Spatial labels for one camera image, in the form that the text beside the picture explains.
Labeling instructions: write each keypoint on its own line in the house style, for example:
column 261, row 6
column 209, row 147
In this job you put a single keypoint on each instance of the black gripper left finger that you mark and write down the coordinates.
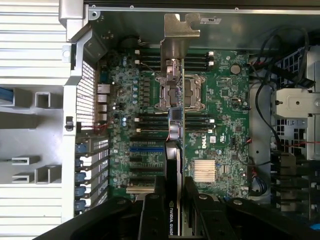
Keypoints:
column 152, row 215

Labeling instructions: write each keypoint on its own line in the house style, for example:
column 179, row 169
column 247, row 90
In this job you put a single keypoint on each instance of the black expansion slot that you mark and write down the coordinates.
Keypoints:
column 147, row 140

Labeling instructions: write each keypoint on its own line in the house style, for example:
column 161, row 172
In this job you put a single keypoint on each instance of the black plastic bracket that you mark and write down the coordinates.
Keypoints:
column 287, row 162

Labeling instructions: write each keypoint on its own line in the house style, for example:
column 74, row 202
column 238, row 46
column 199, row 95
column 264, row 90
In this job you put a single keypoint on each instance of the green motherboard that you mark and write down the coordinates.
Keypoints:
column 225, row 112

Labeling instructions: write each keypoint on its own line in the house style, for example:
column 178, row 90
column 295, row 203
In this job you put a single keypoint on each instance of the green graphics card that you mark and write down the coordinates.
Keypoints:
column 175, row 50

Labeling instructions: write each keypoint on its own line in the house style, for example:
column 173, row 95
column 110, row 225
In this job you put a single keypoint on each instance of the green RAM stick with label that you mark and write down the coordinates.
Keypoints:
column 150, row 130

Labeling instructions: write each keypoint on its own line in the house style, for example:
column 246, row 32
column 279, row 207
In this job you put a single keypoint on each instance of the round coin battery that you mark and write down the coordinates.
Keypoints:
column 235, row 69

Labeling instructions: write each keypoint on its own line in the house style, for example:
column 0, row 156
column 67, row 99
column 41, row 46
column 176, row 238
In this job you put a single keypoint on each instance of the grey parts rack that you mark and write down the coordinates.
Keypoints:
column 30, row 132

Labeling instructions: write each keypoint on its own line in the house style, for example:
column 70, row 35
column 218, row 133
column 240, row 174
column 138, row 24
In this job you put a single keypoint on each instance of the hard disk in blue carrier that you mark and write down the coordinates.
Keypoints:
column 5, row 95

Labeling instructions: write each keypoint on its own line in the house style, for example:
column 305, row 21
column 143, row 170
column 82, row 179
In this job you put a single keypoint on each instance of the blue expansion slot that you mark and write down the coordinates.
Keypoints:
column 147, row 149

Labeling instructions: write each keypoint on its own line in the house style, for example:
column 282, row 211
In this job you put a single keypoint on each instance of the open grey PC case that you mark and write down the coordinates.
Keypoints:
column 150, row 22

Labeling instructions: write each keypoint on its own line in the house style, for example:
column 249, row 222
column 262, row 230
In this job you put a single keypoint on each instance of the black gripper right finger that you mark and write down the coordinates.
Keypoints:
column 212, row 220

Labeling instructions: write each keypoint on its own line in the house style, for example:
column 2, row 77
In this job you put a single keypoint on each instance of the CPU socket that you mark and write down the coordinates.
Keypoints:
column 195, row 92

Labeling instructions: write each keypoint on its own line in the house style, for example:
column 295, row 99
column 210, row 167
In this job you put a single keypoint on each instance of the silver metal drive bracket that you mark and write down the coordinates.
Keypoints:
column 297, row 102

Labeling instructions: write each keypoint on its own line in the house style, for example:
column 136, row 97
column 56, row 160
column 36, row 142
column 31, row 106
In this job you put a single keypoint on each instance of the silver finned heatsink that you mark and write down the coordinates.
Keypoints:
column 203, row 170

